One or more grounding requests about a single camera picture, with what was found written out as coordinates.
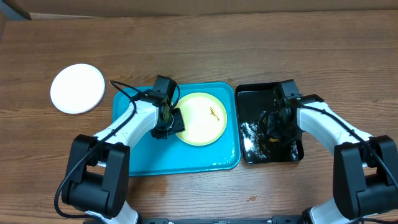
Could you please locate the yellow plate with stain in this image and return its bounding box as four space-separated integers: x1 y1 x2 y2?
177 92 228 146

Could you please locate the white plate with dark stain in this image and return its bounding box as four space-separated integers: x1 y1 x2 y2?
50 63 106 114

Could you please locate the white plate with red stain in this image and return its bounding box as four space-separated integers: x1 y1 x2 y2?
50 88 104 114

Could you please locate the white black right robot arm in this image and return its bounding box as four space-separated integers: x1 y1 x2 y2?
260 80 397 223

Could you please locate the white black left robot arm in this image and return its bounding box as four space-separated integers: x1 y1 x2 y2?
54 75 185 223

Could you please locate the black plastic tray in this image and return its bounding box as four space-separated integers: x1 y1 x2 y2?
236 82 304 164

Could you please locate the blue plastic tray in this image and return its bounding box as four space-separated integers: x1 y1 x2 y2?
129 82 241 177

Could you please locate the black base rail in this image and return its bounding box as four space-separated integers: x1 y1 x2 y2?
137 215 308 224

